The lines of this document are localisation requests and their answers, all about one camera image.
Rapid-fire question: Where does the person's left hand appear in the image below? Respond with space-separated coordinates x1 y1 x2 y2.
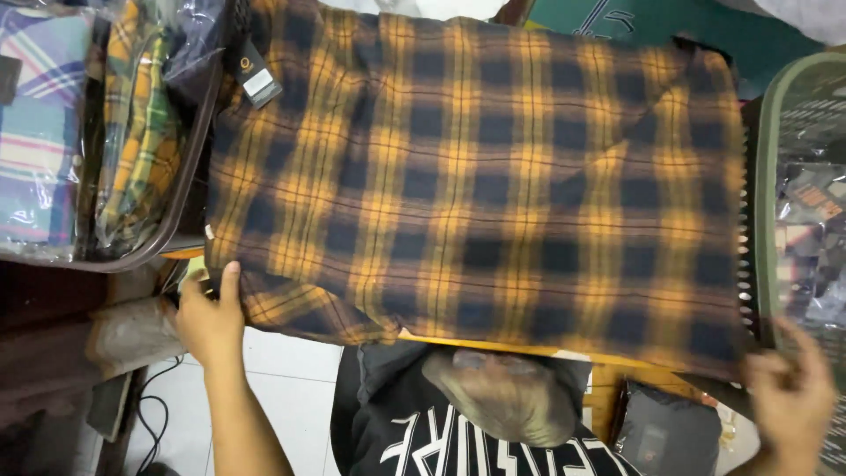
173 260 247 371

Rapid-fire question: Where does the person's black printed shirt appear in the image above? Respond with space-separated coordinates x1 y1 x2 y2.
329 342 643 476

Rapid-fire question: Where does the bagged pastel plaid shirt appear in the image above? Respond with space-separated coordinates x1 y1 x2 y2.
0 5 99 263

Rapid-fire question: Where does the white cloth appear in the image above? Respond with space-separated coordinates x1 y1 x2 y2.
317 0 511 22

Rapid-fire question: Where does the dark wooden furniture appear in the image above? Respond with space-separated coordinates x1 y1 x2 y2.
0 259 169 476

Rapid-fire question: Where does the green plastic basket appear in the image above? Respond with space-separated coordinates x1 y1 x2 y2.
739 52 846 476

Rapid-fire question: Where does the black hang tag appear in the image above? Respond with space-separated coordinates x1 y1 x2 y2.
234 38 284 111

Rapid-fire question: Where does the brown plastic basket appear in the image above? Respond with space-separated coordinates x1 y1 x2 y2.
0 0 229 274

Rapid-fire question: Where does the teal printed garment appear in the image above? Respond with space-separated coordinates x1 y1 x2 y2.
525 0 828 101

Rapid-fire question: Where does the bagged green orange plaid shirt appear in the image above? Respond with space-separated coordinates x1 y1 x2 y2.
93 0 193 260

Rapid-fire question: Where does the heap of bagged dark garments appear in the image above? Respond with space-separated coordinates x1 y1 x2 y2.
773 155 846 331

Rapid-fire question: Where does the black cable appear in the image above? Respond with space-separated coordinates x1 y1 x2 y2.
134 356 185 476

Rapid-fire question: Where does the person's right hand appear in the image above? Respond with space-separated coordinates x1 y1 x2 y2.
740 317 839 464

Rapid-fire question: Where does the bagged black garment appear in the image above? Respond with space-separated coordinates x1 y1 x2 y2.
611 380 725 476

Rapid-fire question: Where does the grey crumpled sack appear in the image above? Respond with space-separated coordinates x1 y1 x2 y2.
85 296 187 381

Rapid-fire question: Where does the orange black plaid shirt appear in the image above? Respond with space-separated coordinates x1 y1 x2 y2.
204 0 756 383

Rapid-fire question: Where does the grey cloth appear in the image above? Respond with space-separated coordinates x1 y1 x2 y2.
750 0 846 47

